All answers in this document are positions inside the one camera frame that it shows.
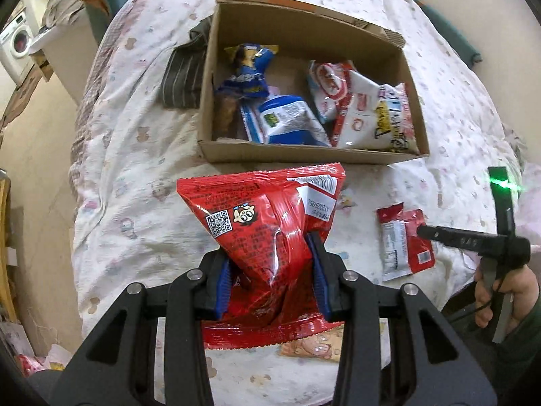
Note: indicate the teal long cushion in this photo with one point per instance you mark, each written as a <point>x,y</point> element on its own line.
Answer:
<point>456,38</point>

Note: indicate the large red snack bag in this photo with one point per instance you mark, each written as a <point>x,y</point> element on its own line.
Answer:
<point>262,220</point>

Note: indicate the dark striped cloth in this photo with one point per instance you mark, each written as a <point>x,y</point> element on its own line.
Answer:
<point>181,76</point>

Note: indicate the wooden frame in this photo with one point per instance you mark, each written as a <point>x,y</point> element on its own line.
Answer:
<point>5,220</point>

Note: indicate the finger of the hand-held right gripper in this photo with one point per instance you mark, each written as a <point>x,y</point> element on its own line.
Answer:
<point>460,240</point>

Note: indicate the small red snack packet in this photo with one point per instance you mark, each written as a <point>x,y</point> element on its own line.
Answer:
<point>422,258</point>

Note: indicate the blue and white snack bag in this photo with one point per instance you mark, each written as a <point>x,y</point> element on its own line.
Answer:
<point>291,122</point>

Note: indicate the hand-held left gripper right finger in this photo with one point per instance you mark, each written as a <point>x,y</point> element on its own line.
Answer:
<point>321,279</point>

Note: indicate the pile of clothes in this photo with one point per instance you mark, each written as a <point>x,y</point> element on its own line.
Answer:
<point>63,4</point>

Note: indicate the white pink snack bag yellow print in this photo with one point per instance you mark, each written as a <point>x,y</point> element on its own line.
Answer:
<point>397,122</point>

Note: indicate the white snack bag red circle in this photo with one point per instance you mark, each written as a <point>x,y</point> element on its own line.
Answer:
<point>329,80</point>

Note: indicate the person's right forearm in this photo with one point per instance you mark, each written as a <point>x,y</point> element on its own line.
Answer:
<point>524,368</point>

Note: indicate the brown cardboard box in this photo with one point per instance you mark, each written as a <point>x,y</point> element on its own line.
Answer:
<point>291,34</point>

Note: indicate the brown patterned rug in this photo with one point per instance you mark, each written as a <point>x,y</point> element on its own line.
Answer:
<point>21,101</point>

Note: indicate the person's right hand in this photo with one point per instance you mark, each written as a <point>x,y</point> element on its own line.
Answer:
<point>524,292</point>

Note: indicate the blue clear-wrap biscuit packet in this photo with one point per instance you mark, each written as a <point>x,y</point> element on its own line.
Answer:
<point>249,80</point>

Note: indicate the checked blanket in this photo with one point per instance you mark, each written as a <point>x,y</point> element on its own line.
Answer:
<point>84,105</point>

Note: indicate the beige cartoon biscuit packet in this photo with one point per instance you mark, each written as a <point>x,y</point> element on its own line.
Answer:
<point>312,346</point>

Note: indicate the white storage cabinet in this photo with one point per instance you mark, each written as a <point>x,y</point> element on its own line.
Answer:
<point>67,63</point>

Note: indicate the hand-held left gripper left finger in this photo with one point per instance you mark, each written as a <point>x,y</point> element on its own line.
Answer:
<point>222,287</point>

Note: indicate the teal and orange blanket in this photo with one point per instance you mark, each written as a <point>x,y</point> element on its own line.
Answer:
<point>101,12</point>

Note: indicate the white and red snack bag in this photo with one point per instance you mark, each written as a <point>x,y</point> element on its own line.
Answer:
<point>355,127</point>

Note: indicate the pink plastic bag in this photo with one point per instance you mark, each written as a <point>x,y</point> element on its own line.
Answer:
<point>38,361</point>

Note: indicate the white washing machine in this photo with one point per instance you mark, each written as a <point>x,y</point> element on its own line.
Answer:
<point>17,46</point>

